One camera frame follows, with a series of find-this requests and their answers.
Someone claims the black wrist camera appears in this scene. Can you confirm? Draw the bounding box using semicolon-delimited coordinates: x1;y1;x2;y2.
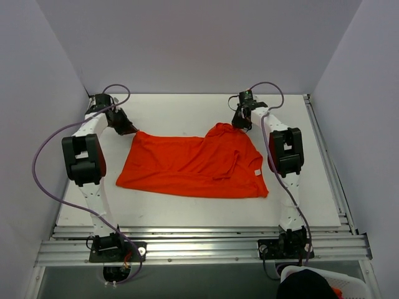
238;90;254;105
94;93;114;109

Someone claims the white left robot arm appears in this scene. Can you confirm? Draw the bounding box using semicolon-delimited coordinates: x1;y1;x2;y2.
62;108;138;261

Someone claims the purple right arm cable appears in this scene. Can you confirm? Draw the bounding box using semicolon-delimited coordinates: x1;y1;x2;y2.
246;82;312;267

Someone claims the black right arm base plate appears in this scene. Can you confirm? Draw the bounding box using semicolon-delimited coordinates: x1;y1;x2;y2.
257;229;309;260

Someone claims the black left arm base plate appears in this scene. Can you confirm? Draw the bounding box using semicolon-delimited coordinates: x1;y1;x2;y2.
89;242;140;263

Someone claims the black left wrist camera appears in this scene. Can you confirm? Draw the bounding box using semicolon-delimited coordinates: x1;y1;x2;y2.
94;93;114;109

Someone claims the orange t shirt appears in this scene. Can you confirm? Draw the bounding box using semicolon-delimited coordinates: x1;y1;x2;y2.
116;123;269;199

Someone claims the aluminium rail frame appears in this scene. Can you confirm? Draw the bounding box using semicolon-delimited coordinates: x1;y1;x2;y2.
27;95;380;298

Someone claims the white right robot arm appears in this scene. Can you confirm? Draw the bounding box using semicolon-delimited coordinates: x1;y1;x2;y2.
232;103;309;257

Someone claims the white laundry basket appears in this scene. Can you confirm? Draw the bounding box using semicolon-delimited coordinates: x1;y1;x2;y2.
279;264;367;299

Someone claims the black garment in basket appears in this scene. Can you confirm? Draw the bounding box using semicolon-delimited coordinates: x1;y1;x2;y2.
276;270;339;299

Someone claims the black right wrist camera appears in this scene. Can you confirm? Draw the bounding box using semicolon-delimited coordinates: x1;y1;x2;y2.
238;90;254;105

